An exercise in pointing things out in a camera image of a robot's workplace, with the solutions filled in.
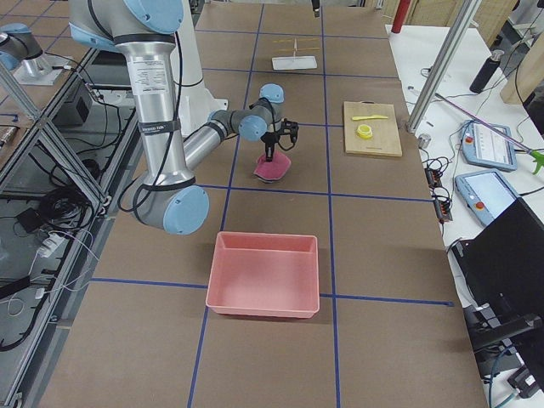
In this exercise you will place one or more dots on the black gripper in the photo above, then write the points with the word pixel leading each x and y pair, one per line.
pixel 269 140

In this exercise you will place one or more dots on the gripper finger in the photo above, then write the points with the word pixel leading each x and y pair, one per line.
pixel 316 7

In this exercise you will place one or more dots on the pink cloth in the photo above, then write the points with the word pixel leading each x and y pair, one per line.
pixel 274 170

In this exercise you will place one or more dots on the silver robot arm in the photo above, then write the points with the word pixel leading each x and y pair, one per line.
pixel 146 34

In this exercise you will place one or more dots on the black water bottle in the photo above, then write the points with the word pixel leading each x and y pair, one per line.
pixel 486 71

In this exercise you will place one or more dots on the wooden chopstick beside tray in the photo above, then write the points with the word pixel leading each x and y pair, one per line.
pixel 297 40

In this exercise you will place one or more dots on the white rectangular tray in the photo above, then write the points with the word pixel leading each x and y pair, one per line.
pixel 294 63

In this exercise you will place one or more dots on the red cylinder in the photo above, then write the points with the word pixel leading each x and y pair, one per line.
pixel 400 15

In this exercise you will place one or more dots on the yellow lemon slices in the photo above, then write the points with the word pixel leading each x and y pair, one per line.
pixel 364 131

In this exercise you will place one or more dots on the yellow plastic knife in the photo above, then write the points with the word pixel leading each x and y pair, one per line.
pixel 368 118

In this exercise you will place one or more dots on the wooden cutting board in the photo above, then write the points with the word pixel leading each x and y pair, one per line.
pixel 386 138

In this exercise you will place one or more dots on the pink plastic bin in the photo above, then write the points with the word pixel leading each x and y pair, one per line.
pixel 269 275

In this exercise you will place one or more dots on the far blue teach pendant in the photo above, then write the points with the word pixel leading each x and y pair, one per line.
pixel 485 148

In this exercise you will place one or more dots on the blue teach pendant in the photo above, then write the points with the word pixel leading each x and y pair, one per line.
pixel 487 194
pixel 485 148

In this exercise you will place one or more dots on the near blue teach pendant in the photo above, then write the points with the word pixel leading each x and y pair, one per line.
pixel 487 194

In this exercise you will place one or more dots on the black monitor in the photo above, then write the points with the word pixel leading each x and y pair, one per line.
pixel 503 264

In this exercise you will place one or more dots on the reacher grabber tool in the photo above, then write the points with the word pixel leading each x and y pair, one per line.
pixel 535 154

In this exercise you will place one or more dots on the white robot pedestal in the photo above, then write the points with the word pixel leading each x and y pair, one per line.
pixel 197 102

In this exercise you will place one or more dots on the aluminium frame post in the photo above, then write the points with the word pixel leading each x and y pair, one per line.
pixel 446 53

